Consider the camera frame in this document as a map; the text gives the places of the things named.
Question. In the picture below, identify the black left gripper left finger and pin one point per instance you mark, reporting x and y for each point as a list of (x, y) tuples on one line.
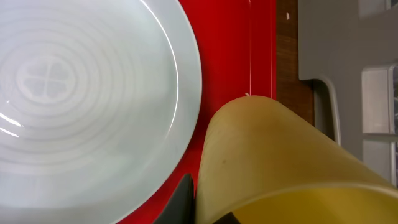
[(180, 208)]

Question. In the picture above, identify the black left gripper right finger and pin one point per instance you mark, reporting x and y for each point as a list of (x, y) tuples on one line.
[(229, 218)]

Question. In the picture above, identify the yellow plastic cup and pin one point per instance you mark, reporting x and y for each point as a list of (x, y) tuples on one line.
[(262, 163)]

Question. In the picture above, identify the grey dishwasher rack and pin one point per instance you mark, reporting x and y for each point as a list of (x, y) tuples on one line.
[(349, 49)]

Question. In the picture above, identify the light blue plate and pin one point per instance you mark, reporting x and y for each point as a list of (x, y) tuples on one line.
[(99, 101)]

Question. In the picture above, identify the red serving tray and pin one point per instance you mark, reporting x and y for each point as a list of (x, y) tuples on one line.
[(236, 42)]

